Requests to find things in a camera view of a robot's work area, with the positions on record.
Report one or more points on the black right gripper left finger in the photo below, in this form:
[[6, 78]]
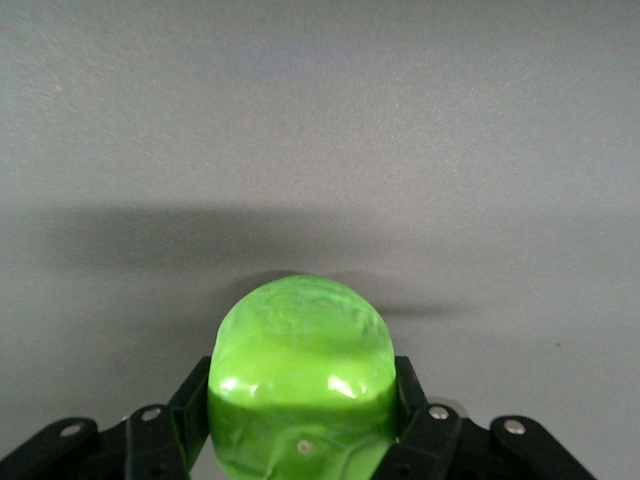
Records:
[[150, 440]]

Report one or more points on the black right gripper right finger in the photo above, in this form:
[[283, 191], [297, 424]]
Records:
[[440, 445]]

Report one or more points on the green apple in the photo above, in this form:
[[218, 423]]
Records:
[[300, 360]]

